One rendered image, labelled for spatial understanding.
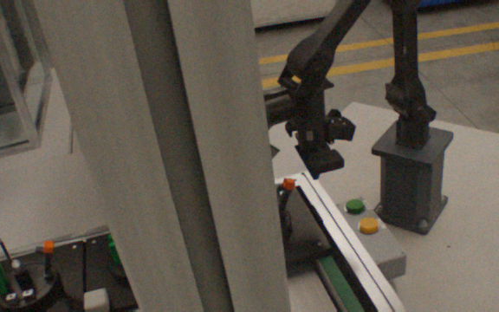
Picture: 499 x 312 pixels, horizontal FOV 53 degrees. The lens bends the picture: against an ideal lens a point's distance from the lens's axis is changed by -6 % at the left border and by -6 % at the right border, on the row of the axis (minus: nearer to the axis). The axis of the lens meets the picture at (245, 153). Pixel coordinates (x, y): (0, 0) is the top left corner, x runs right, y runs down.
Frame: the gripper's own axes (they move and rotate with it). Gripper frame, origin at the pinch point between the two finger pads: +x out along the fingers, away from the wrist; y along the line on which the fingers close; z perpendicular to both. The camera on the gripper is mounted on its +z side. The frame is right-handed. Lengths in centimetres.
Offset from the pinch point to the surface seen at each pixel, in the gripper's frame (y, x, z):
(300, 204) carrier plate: 3.7, 12.0, -2.7
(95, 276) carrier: -2, 13, -49
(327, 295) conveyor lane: -18.8, 17.5, -4.9
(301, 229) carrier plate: -4.1, 12.1, -5.1
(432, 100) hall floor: 193, 106, 150
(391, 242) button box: -14.3, 12.9, 10.6
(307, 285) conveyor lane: -14.8, 17.5, -7.6
